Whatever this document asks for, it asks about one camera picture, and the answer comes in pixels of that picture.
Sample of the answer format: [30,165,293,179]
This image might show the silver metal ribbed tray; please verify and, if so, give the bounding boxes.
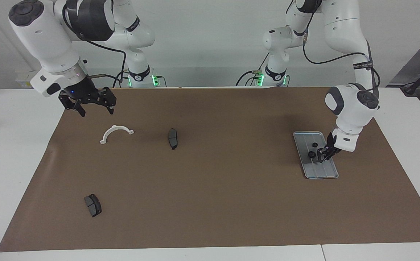
[293,131,339,179]

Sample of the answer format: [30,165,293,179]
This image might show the dark grey brake pad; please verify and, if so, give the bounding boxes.
[168,128,179,150]

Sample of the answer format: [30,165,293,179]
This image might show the dark grey stacked brake pads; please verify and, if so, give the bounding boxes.
[83,194,103,218]

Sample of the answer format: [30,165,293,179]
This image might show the brown table mat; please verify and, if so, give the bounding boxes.
[0,86,420,253]

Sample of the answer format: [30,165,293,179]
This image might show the white semicircular plastic bracket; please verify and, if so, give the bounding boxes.
[99,124,135,145]

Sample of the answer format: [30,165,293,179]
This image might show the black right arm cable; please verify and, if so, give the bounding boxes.
[62,0,128,90]

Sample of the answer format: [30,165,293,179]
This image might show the black arm base cable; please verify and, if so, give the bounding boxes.
[112,70,168,88]
[235,54,271,87]

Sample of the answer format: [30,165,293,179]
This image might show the white wall socket box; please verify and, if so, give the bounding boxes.
[15,70,42,89]

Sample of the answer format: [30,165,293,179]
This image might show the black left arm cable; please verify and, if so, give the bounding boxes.
[302,22,381,91]

